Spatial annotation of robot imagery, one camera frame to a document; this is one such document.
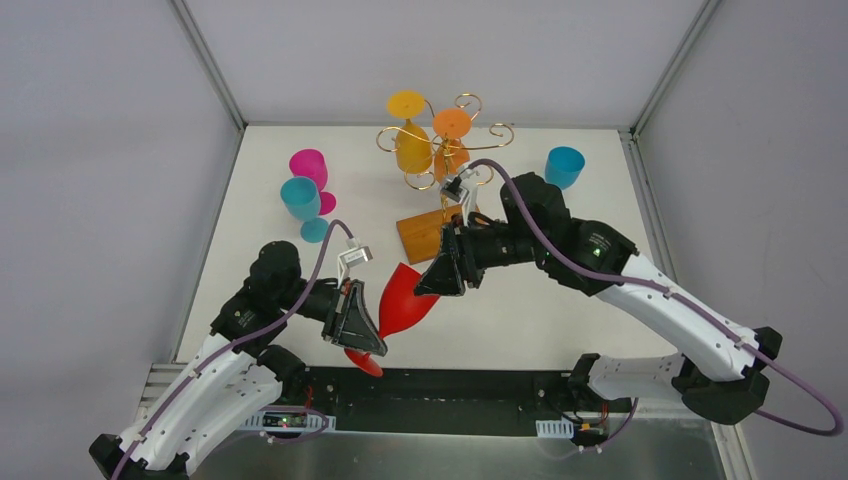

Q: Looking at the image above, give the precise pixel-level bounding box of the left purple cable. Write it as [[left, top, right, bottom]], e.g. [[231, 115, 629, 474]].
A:
[[109, 219, 356, 480]]

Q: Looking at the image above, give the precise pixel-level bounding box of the orange wine glass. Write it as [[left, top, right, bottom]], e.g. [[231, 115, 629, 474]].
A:
[[432, 107, 472, 182]]

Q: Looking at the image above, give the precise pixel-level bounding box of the teal wine glass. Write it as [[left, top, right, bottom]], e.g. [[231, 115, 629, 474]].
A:
[[280, 176, 329, 243]]

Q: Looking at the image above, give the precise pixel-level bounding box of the gold rack with wooden base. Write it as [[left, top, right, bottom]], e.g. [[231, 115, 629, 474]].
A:
[[376, 92, 515, 265]]

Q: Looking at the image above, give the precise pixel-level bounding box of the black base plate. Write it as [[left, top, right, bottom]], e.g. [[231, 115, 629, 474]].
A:
[[277, 366, 632, 437]]

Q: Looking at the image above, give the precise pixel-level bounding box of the pink wine glass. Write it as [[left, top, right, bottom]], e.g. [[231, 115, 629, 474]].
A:
[[289, 148, 337, 216]]

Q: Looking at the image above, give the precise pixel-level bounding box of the red wine glass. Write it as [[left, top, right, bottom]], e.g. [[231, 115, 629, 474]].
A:
[[344, 263, 439, 377]]

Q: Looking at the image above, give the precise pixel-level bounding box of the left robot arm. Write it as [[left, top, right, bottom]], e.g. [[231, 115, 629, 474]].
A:
[[89, 239, 388, 479]]

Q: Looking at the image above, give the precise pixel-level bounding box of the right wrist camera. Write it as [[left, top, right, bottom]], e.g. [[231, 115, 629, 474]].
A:
[[440, 167, 479, 213]]

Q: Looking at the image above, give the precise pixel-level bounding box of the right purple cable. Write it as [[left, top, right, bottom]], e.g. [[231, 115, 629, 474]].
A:
[[463, 158, 846, 439]]

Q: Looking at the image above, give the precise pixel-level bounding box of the purple cable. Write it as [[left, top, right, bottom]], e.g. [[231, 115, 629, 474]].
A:
[[463, 158, 846, 439], [109, 219, 356, 480]]

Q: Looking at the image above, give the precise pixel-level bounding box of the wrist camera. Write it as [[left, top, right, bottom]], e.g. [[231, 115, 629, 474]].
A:
[[336, 239, 373, 285], [440, 167, 479, 213]]

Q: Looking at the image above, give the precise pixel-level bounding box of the yellow wine glass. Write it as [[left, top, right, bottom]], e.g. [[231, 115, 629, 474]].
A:
[[387, 90, 432, 174]]

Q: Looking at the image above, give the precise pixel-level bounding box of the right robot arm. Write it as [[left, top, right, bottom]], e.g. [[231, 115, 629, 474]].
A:
[[414, 172, 782, 425]]

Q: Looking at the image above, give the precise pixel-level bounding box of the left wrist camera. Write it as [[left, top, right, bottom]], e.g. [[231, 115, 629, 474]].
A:
[[336, 239, 373, 285]]

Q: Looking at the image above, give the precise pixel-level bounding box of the blue wine glass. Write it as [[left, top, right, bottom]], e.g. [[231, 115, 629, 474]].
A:
[[544, 146, 586, 190]]

